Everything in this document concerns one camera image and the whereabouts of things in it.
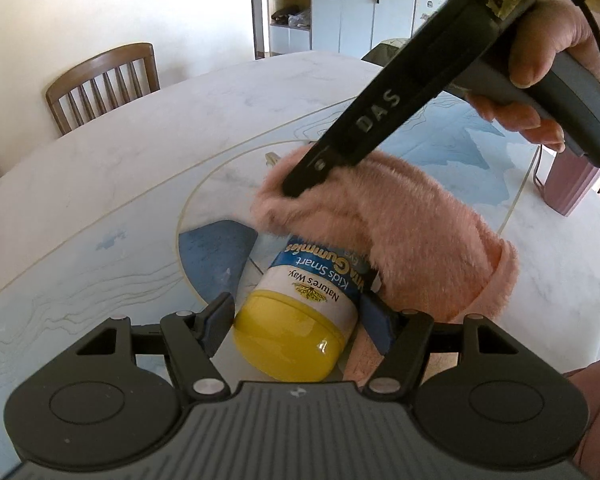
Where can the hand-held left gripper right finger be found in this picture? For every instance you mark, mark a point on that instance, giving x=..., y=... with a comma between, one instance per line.
x=380, y=327

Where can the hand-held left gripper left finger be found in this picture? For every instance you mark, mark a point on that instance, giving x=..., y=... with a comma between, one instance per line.
x=215, y=331

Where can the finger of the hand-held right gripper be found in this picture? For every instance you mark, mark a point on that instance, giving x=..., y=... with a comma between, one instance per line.
x=375, y=115

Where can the white bottle with yellow lid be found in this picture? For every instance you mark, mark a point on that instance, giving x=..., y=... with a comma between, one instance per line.
x=290, y=330

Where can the pink fluffy cloth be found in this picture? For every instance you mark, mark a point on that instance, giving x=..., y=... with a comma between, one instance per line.
x=420, y=240

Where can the pink ribbed container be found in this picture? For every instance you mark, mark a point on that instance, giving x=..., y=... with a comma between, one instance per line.
x=572, y=185

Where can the person's right hand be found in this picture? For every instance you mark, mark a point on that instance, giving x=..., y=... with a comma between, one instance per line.
x=545, y=35

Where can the dark green cushion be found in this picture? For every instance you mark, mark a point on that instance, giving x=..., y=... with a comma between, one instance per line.
x=387, y=50

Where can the white cabinet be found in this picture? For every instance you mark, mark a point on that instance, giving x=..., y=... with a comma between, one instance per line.
x=360, y=10

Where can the small metallic object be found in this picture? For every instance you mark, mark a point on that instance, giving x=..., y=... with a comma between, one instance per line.
x=271, y=159

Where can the clear plastic bag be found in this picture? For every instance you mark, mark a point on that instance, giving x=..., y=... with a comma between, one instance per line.
x=299, y=18

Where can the brown wooden chair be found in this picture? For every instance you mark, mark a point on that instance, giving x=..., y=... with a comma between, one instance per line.
x=105, y=85

